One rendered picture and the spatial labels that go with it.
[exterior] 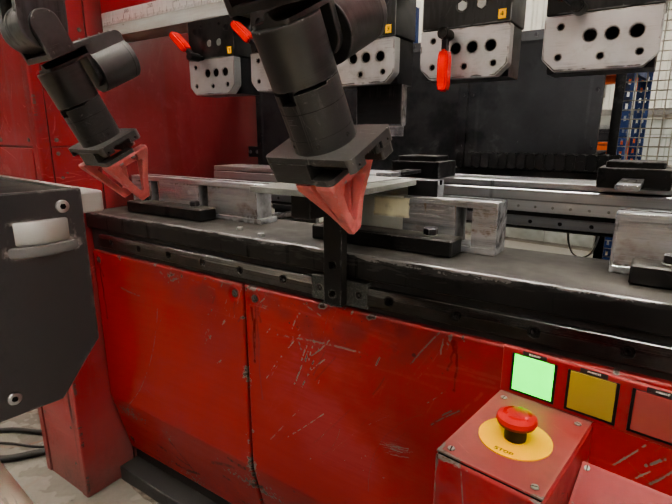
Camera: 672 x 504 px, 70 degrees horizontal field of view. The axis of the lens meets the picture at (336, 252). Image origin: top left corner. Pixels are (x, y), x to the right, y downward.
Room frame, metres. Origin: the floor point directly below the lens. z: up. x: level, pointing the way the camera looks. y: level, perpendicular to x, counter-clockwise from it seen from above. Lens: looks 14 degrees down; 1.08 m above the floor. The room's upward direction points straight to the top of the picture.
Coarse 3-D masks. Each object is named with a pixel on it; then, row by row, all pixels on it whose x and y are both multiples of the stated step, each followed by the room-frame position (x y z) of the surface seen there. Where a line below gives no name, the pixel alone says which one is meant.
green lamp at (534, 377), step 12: (516, 360) 0.52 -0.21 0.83; (528, 360) 0.51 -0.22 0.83; (516, 372) 0.52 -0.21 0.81; (528, 372) 0.51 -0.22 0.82; (540, 372) 0.50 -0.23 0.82; (552, 372) 0.49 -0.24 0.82; (516, 384) 0.52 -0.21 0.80; (528, 384) 0.51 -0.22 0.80; (540, 384) 0.50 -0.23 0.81; (552, 384) 0.49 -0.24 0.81; (540, 396) 0.50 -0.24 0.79
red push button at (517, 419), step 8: (504, 408) 0.45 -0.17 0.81; (512, 408) 0.44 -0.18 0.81; (520, 408) 0.44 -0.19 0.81; (496, 416) 0.44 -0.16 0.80; (504, 416) 0.43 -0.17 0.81; (512, 416) 0.43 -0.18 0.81; (520, 416) 0.43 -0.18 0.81; (528, 416) 0.43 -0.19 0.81; (504, 424) 0.43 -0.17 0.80; (512, 424) 0.42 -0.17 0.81; (520, 424) 0.42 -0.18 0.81; (528, 424) 0.42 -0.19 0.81; (536, 424) 0.42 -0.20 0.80; (504, 432) 0.44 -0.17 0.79; (512, 432) 0.43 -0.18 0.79; (520, 432) 0.42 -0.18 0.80; (528, 432) 0.42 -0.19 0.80; (512, 440) 0.43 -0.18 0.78; (520, 440) 0.43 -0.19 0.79
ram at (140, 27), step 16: (112, 0) 1.39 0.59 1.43; (128, 0) 1.36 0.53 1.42; (144, 0) 1.32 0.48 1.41; (160, 16) 1.29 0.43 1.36; (176, 16) 1.25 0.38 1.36; (192, 16) 1.22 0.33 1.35; (208, 16) 1.19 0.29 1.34; (128, 32) 1.36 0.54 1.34; (144, 32) 1.35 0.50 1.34; (160, 32) 1.35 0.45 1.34
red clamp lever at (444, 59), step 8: (440, 32) 0.83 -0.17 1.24; (448, 32) 0.83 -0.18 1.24; (448, 40) 0.84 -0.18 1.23; (448, 48) 0.84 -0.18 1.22; (440, 56) 0.83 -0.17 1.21; (448, 56) 0.83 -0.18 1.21; (440, 64) 0.83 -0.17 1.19; (448, 64) 0.83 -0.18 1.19; (440, 72) 0.83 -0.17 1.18; (448, 72) 0.83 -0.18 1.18; (440, 80) 0.83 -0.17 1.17; (448, 80) 0.84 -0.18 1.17; (440, 88) 0.83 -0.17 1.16; (448, 88) 0.84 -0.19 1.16
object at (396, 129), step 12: (396, 84) 0.96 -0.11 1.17; (360, 96) 1.00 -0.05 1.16; (372, 96) 0.98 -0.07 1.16; (384, 96) 0.97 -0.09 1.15; (396, 96) 0.96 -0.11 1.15; (360, 108) 1.00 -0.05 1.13; (372, 108) 0.98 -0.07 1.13; (384, 108) 0.97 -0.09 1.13; (396, 108) 0.96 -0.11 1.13; (360, 120) 1.00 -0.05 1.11; (372, 120) 0.98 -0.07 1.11; (384, 120) 0.97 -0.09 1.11; (396, 120) 0.96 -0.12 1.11; (396, 132) 0.96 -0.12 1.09
